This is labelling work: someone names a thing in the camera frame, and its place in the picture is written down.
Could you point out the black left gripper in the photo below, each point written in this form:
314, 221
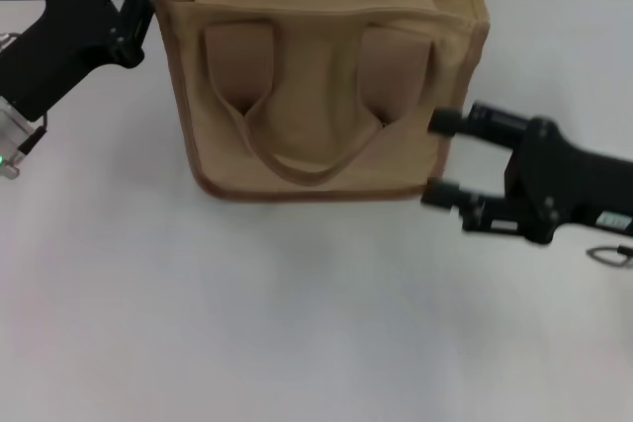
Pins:
64, 41

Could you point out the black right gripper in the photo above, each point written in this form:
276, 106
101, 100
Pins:
569, 185

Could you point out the khaki canvas food bag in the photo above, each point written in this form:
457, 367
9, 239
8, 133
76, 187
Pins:
316, 96

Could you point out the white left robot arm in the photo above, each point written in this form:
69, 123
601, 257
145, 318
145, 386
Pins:
10, 135

